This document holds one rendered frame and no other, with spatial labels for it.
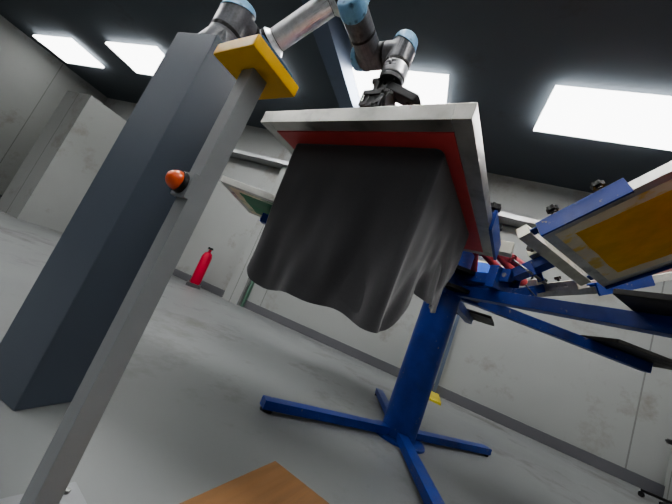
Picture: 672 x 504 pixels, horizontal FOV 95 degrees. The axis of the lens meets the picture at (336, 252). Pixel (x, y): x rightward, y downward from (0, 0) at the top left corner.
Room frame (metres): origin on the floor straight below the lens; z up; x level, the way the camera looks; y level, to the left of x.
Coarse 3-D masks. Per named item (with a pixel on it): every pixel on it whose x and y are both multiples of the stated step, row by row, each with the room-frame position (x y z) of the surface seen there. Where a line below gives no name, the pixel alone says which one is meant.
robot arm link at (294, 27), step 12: (312, 0) 0.97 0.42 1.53; (324, 0) 0.96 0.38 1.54; (336, 0) 0.94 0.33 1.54; (300, 12) 0.99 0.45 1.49; (312, 12) 0.98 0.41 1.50; (324, 12) 0.98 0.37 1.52; (336, 12) 0.98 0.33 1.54; (276, 24) 1.04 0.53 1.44; (288, 24) 1.02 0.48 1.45; (300, 24) 1.01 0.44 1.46; (312, 24) 1.01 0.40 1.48; (276, 36) 1.04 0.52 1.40; (288, 36) 1.04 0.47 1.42; (300, 36) 1.05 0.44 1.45; (276, 48) 1.07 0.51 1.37
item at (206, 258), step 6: (210, 252) 5.13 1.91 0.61; (204, 258) 5.05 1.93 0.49; (210, 258) 5.11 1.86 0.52; (198, 264) 5.07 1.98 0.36; (204, 264) 5.07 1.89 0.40; (198, 270) 5.05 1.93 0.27; (204, 270) 5.10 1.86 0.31; (192, 276) 5.07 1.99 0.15; (198, 276) 5.06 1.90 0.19; (186, 282) 5.02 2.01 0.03; (192, 282) 5.06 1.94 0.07; (198, 282) 5.09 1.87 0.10; (198, 288) 5.08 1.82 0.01
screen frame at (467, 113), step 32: (288, 128) 0.80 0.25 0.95; (320, 128) 0.74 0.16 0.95; (352, 128) 0.68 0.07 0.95; (384, 128) 0.63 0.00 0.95; (416, 128) 0.59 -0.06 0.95; (448, 128) 0.55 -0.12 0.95; (480, 128) 0.56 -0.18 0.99; (480, 160) 0.63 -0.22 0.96; (480, 192) 0.74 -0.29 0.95; (480, 224) 0.92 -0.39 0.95
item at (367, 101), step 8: (384, 72) 0.76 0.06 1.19; (392, 72) 0.75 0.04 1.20; (376, 80) 0.79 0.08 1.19; (384, 80) 0.78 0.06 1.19; (392, 80) 0.77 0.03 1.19; (400, 80) 0.76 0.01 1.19; (376, 88) 0.79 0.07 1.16; (384, 88) 0.77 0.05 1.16; (368, 96) 0.77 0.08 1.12; (376, 96) 0.77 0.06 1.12; (392, 96) 0.76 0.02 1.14; (360, 104) 0.78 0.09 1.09; (368, 104) 0.77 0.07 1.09; (384, 104) 0.75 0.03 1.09; (392, 104) 0.78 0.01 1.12
